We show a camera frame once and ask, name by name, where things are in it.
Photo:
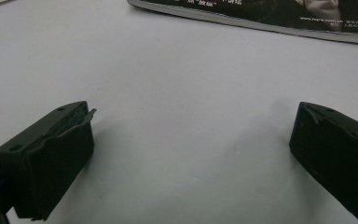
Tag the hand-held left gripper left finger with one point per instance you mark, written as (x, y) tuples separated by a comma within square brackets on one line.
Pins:
[(52, 161)]

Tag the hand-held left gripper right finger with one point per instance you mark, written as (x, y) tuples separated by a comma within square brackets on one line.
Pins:
[(338, 149)]

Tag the dark glossy magazine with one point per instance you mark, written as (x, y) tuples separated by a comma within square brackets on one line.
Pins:
[(279, 15)]

